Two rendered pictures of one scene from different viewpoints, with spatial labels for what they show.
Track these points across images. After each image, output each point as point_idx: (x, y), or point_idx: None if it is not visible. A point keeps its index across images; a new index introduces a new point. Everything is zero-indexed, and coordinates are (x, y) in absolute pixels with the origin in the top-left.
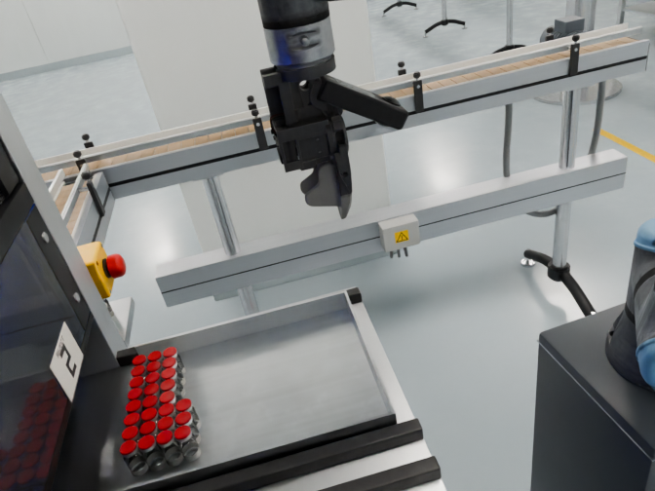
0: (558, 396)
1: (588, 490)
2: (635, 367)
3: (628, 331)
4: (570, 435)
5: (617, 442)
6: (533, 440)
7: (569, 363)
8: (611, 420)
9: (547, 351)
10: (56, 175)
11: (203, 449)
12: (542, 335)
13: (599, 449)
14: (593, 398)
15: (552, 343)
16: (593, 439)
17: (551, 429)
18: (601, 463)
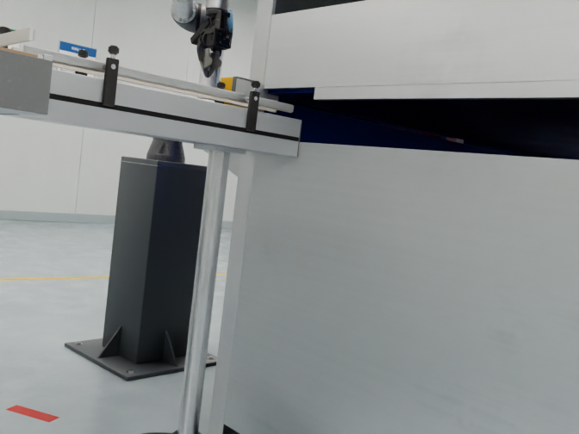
0: (168, 187)
1: (184, 221)
2: (181, 155)
3: (174, 145)
4: (175, 201)
5: (196, 178)
6: (151, 234)
7: (175, 163)
8: (194, 170)
9: (163, 166)
10: (46, 50)
11: None
12: (159, 161)
13: (189, 191)
14: (187, 169)
15: (164, 161)
16: (186, 189)
17: (164, 211)
18: (190, 197)
